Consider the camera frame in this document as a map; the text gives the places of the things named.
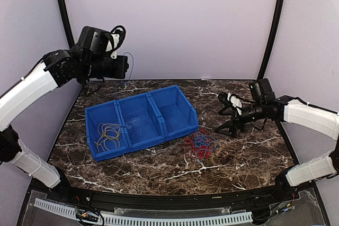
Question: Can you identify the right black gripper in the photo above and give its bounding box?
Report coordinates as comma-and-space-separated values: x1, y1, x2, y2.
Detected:
215, 101, 265, 138

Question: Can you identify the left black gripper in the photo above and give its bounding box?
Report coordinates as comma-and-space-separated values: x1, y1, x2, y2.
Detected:
81, 53, 128, 78

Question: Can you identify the red cable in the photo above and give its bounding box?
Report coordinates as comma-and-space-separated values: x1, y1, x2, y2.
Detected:
183, 129, 215, 160

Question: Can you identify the blue three-compartment plastic bin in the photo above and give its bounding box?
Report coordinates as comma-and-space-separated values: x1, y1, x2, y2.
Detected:
85, 85, 199, 161

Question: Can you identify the yellow cable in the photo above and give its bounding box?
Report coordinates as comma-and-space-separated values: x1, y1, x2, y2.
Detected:
94, 122, 122, 152

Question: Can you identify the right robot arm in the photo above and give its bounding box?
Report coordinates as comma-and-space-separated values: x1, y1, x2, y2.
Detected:
215, 93, 338, 202

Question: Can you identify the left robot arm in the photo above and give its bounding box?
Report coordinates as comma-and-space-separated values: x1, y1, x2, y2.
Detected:
1, 46, 129, 203

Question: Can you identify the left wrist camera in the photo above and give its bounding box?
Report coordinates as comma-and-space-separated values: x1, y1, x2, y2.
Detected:
76, 26, 120, 57

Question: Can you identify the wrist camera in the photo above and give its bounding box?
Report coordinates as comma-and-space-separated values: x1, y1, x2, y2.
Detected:
249, 78, 276, 104
76, 26, 120, 57

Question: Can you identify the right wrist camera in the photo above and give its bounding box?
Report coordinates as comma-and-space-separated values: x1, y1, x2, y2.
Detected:
249, 78, 276, 104

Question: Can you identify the left black frame post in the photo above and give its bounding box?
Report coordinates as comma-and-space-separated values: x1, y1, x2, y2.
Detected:
52, 0, 87, 86

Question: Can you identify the black frame post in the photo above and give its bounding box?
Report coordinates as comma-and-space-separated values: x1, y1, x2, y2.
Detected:
257, 0, 284, 80
52, 0, 87, 86

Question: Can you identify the black front rail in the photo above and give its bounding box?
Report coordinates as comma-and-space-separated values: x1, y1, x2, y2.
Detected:
71, 186, 299, 211

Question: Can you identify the white slotted cable duct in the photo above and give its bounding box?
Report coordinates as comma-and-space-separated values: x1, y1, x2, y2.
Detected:
34, 198, 253, 225

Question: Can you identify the right black frame post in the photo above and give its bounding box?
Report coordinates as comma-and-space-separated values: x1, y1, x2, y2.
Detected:
257, 0, 284, 80

